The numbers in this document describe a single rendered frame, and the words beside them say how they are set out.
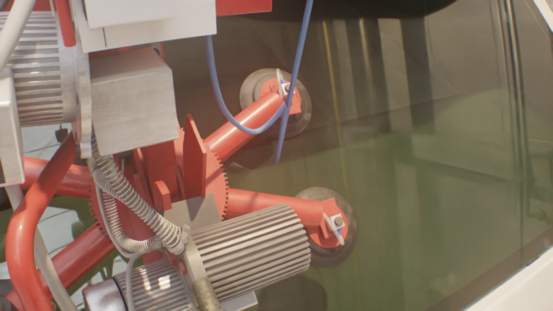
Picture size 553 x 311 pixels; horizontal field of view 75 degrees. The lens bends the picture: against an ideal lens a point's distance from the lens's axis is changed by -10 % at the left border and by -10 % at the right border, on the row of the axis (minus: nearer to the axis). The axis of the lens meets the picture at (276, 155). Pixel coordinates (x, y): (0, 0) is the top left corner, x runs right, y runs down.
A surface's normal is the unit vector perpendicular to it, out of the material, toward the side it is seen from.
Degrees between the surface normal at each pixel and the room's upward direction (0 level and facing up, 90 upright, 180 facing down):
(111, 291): 16
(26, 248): 54
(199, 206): 26
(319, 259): 46
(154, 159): 73
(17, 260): 37
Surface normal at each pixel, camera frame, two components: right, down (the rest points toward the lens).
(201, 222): 0.33, -0.30
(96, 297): 0.20, -0.80
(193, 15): 0.47, 0.47
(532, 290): 0.48, 0.04
